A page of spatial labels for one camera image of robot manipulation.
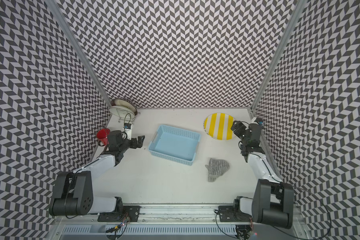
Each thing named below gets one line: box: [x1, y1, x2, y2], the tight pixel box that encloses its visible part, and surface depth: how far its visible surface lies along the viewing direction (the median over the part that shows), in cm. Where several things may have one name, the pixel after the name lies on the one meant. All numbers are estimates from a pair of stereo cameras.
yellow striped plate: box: [203, 112, 235, 141], surface depth 110 cm
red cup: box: [96, 128, 111, 146], surface depth 98 cm
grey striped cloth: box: [205, 158, 230, 182], surface depth 85 cm
